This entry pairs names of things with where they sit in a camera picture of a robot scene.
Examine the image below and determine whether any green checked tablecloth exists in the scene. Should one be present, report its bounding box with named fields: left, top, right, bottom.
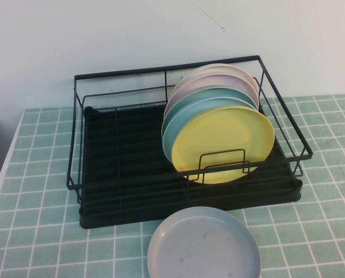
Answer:
left=0, top=94, right=345, bottom=278

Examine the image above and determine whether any black plastic drip tray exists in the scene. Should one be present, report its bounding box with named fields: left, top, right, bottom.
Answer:
left=78, top=105, right=304, bottom=231

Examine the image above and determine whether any grey blue plate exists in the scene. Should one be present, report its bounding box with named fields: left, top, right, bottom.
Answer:
left=147, top=206, right=263, bottom=278

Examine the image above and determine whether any yellow plate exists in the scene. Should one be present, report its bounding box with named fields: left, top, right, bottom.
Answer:
left=170, top=104, right=275, bottom=185

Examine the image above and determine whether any black wire dish rack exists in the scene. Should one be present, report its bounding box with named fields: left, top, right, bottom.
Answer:
left=66, top=54, right=314, bottom=192

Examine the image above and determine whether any teal green plate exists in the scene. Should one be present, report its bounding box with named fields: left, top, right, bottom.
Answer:
left=164, top=86, right=258, bottom=122

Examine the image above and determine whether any cream white plate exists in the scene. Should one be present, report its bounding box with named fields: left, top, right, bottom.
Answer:
left=180, top=64, right=260, bottom=101

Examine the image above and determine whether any light blue plate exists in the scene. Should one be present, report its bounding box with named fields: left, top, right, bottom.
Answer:
left=161, top=96, right=259, bottom=163

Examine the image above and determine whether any pink plate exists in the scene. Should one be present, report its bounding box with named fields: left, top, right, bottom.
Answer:
left=168, top=73, right=259, bottom=109

